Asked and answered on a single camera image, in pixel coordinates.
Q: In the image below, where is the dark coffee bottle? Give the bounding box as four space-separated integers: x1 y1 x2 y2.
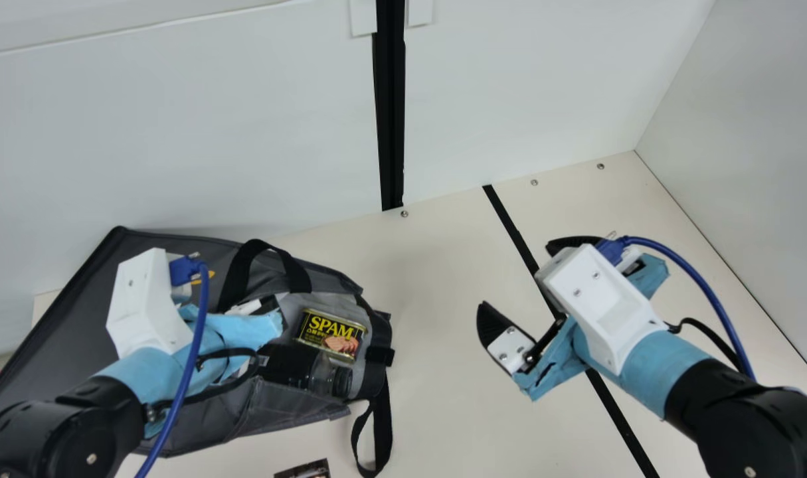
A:
257 342 354 400

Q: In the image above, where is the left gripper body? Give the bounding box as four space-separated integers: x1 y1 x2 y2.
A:
94 304 284 439

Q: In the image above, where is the black strip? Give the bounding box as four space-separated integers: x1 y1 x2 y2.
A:
482 184 662 478

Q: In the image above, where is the black post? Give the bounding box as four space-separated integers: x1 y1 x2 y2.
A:
371 0 406 212

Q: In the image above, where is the rectangular gold tin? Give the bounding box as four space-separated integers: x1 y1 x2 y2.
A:
296 308 367 364

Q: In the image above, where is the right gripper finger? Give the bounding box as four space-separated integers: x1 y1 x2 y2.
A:
545 236 606 258
476 301 538 376

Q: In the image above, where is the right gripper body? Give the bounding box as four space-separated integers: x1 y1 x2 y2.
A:
513 256 713 420

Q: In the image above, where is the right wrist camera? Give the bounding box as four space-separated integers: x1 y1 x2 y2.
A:
535 243 670 376

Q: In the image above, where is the thin black cable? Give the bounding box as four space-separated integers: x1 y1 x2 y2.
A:
666 317 743 372

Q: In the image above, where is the blue cable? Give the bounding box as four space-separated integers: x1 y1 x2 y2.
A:
134 254 211 478
596 236 756 380

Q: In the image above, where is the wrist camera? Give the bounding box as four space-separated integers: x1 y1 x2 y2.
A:
106 248 198 359
535 243 670 376

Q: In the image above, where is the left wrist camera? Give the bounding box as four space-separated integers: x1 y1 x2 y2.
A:
106 248 198 359

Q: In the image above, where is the dark grey bag with straps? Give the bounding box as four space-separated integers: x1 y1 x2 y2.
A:
0 226 396 478

